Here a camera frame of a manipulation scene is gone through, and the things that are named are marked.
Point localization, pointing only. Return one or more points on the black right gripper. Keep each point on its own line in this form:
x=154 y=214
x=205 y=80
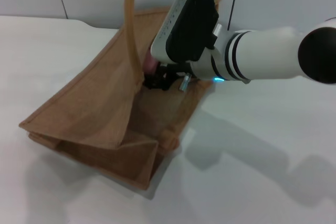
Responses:
x=174 y=72

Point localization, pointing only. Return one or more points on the pink peach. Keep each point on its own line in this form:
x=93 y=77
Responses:
x=151 y=62

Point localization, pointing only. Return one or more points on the brown woven handbag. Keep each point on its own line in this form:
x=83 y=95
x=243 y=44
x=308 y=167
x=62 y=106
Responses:
x=105 y=119

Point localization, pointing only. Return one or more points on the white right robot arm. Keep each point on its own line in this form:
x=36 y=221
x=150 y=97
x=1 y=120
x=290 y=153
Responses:
x=249 y=51

